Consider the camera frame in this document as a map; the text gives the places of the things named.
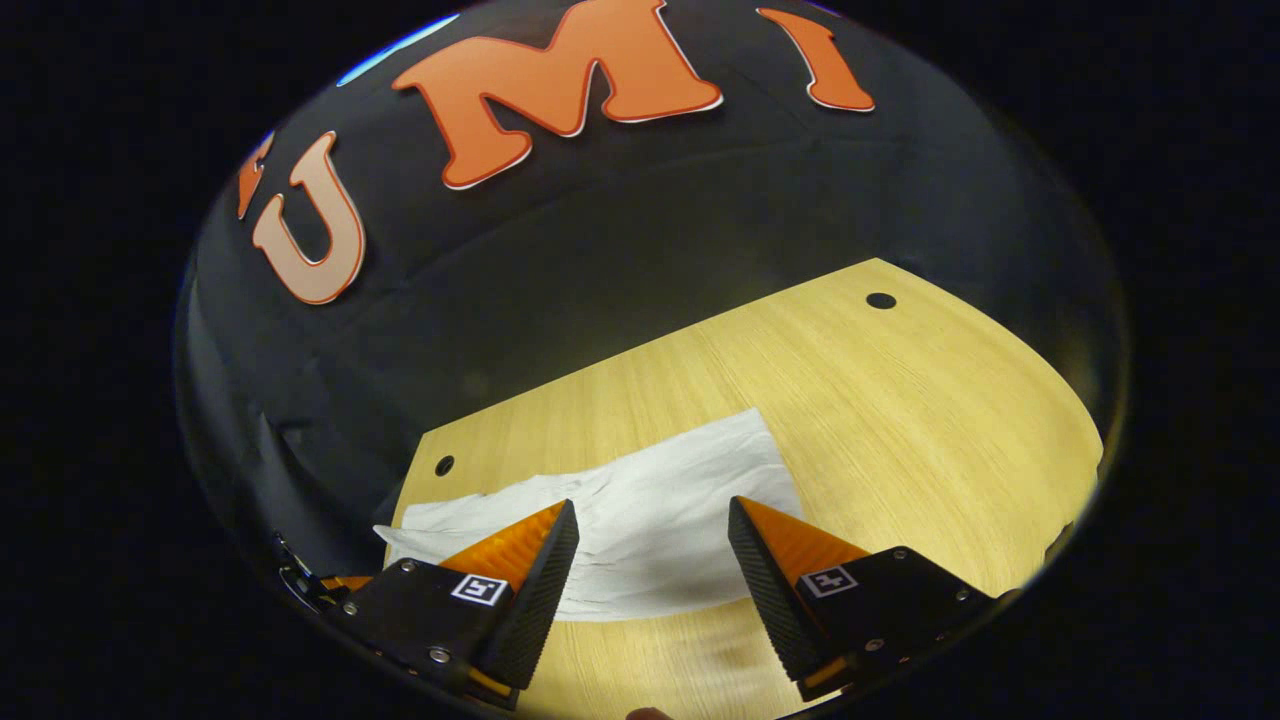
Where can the white jeans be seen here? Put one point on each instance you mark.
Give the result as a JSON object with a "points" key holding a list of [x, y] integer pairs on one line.
{"points": [[670, 520]]}

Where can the black backdrop cloth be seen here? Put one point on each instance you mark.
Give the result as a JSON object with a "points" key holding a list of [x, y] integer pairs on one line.
{"points": [[620, 260]]}

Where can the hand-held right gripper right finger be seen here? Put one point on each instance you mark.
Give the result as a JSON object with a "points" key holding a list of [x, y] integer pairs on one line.
{"points": [[775, 610]]}

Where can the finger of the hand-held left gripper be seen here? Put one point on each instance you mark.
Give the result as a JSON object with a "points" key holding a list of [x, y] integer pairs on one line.
{"points": [[310, 585]]}

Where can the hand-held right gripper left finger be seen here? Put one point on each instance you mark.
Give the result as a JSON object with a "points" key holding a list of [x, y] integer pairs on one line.
{"points": [[535, 610]]}

